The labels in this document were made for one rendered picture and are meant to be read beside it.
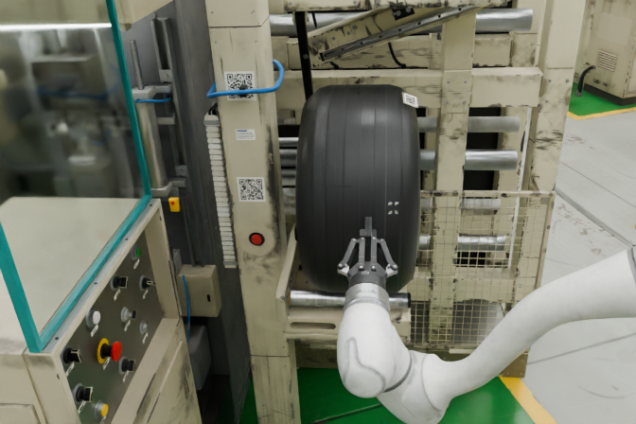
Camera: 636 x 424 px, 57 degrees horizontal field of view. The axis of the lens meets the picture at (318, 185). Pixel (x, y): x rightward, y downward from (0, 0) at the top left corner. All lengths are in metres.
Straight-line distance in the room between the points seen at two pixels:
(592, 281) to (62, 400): 0.89
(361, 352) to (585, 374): 1.97
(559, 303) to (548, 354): 2.02
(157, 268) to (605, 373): 2.05
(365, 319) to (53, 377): 0.55
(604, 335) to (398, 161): 1.97
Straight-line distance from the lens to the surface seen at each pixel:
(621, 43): 6.09
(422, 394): 1.15
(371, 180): 1.37
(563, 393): 2.81
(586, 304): 0.94
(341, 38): 1.83
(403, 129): 1.42
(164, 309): 1.69
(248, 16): 1.44
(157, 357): 1.60
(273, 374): 2.00
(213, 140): 1.57
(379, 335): 1.07
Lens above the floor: 1.95
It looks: 27 degrees down
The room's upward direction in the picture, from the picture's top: 3 degrees counter-clockwise
